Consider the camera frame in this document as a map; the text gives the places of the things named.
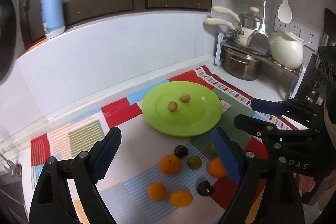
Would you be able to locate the blue white pump bottle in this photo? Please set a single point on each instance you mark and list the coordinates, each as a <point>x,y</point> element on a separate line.
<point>52,18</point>

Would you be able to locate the white wall power sockets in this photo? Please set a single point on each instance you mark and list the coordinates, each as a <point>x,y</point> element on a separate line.
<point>310,35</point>

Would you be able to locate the steel pot with lid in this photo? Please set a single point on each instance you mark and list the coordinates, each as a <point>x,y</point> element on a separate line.
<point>251,20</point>

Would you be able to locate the dark plum back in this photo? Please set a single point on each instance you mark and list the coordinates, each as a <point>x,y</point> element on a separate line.
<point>181,151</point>

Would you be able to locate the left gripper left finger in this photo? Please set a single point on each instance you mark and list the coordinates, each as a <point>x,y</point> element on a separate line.
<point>52,202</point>

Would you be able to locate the cream pan lower handle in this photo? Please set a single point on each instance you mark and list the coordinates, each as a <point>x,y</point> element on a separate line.
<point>218,22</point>

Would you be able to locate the white rice paddle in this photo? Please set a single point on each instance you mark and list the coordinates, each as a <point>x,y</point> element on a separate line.
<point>285,12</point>

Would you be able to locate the dark plum front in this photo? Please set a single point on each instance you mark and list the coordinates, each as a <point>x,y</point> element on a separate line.
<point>204,188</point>

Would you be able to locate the brown wooden cutting board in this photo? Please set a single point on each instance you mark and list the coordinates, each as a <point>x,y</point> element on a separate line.
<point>329,30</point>

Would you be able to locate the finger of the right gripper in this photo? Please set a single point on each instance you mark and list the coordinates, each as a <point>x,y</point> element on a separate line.
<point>269,132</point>
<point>292,108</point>

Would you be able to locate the dark plum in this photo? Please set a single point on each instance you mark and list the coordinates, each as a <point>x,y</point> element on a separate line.
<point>181,151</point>
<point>204,188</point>

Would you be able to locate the green tomato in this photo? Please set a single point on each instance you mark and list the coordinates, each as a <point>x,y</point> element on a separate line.
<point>194,162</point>

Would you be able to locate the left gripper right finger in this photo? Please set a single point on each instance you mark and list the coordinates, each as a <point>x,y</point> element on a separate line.
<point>280,202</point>

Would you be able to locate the green plastic plate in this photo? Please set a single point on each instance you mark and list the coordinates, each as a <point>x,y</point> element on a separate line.
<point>198,116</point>

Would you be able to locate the small orange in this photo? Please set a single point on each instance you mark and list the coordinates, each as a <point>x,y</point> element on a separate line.
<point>180,198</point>
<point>156,191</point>

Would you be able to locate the large orange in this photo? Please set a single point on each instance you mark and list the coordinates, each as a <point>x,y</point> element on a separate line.
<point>216,168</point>

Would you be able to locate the colourful patchwork table mat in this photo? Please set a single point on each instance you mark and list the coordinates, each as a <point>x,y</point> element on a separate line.
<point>135,167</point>

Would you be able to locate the yellow plum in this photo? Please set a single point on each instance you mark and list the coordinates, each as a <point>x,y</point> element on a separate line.
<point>172,106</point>
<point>185,98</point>

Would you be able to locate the black knife block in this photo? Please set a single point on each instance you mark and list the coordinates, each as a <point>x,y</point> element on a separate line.
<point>312,86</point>

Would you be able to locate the cream pan upper handle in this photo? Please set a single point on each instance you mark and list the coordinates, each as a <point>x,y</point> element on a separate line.
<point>226,11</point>

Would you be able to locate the large steel stockpot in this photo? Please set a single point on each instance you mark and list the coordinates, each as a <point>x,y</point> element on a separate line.
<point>241,65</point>

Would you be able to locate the white metal shelf rack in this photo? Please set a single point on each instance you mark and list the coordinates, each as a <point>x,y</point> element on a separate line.
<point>273,68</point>

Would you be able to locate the person's right hand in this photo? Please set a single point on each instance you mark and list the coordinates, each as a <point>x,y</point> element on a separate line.
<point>307,184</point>

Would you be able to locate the white ceramic teapot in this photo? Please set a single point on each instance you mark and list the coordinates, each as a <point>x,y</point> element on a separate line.
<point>287,49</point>

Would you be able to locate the cream pan handle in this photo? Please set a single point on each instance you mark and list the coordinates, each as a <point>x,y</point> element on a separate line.
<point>218,22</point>
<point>226,11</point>

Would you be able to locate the chrome sink faucet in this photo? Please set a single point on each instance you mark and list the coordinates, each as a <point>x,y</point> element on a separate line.
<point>15,169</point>

